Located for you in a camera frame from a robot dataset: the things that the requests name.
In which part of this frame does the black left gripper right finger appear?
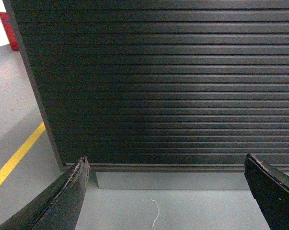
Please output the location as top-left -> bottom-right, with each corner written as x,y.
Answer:
244,154 -> 289,230

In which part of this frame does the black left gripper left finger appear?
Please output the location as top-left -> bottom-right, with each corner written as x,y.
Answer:
0,157 -> 90,230

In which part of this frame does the black slatted checkout counter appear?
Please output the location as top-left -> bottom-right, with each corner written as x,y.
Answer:
4,0 -> 289,190

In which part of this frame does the white string piece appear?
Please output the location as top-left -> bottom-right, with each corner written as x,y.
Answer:
150,198 -> 161,228

